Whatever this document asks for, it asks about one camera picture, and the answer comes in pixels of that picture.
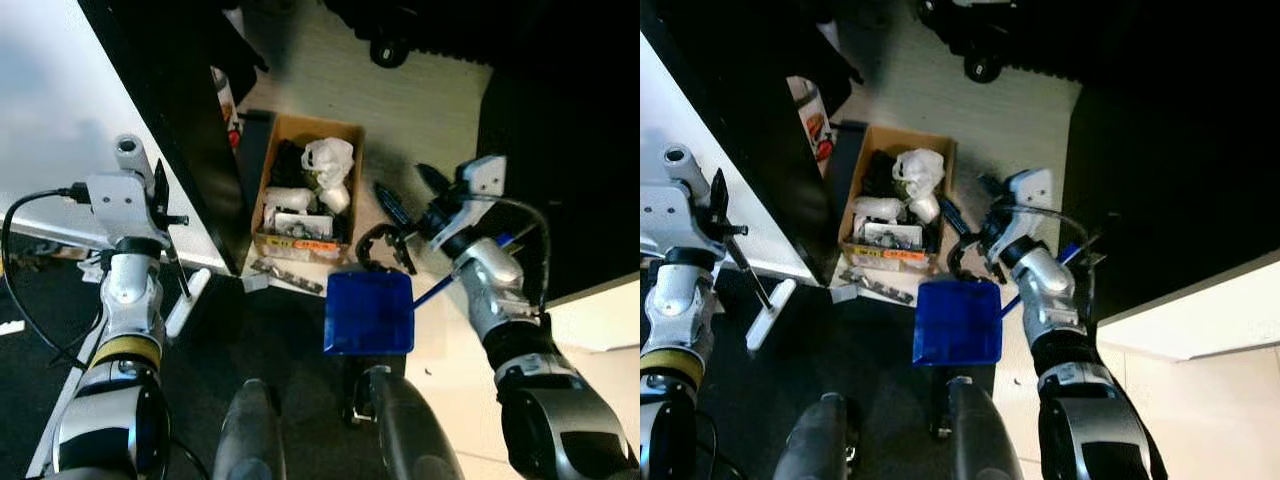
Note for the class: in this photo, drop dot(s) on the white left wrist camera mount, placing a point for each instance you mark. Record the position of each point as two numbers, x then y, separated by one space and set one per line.
120 200
665 215

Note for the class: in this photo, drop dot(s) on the black cloth bundle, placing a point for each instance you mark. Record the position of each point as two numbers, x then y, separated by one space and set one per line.
290 160
880 170

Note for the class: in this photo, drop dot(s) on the grey right robot leg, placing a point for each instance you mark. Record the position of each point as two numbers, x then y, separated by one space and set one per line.
410 430
980 435

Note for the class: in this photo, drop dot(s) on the black chair caster wheel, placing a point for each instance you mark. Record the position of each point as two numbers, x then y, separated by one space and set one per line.
982 66
388 50

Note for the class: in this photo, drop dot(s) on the brown cardboard box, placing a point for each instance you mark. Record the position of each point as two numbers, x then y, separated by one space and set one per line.
300 125
890 135

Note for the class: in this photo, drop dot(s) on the grey patterned strip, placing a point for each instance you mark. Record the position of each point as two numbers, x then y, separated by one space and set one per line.
880 285
290 275

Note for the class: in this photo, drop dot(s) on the grey robot leg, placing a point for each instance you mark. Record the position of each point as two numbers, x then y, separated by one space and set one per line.
815 445
980 435
410 430
250 435

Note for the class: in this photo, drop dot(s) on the black cabinet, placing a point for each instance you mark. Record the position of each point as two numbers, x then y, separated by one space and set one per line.
580 150
1180 180

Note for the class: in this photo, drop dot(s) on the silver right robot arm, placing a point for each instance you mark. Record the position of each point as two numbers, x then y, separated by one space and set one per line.
490 275
1050 290

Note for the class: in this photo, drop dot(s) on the white packet in box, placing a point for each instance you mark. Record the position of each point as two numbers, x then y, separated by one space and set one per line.
880 210
285 200

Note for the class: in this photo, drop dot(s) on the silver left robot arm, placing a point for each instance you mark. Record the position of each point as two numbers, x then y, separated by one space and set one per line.
130 290
665 310

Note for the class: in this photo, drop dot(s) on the white desk with black side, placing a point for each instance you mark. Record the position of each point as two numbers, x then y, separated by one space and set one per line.
760 100
170 100

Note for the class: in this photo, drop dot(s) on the small white block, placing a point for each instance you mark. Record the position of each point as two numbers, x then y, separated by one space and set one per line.
843 293
255 283

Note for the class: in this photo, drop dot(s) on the white crumpled plastic bag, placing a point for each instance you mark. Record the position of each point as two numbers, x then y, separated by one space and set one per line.
920 170
328 160

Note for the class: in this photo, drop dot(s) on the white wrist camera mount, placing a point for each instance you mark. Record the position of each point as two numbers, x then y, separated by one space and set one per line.
665 215
1032 190
120 200
485 178

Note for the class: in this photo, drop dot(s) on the grey left robot leg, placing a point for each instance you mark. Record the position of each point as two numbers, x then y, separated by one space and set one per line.
815 445
250 435

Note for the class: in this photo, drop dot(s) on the small white paper scrap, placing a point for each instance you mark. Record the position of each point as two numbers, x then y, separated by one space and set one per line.
10 327

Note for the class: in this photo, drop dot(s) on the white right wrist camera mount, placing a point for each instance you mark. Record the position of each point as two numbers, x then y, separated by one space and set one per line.
485 178
1032 190

